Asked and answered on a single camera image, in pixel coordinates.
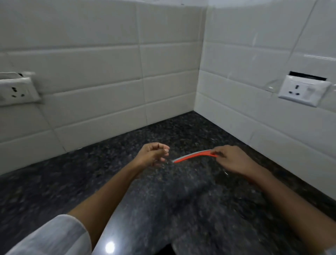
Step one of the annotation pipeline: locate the white wall socket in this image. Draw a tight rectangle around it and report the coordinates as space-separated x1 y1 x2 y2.
0 71 42 107
277 75 332 108

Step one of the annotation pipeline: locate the person's left forearm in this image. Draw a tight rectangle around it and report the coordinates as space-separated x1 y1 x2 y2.
67 161 144 250

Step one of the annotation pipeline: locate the person's left hand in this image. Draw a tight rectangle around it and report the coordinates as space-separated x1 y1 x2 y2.
132 142 170 172

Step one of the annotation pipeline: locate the person's right hand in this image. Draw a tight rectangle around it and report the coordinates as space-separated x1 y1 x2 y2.
210 145 260 180

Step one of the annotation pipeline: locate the person's right forearm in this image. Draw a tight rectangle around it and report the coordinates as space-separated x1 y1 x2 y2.
246 168 336 251

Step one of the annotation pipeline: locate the white left sleeve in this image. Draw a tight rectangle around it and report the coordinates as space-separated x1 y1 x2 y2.
5 214 93 255

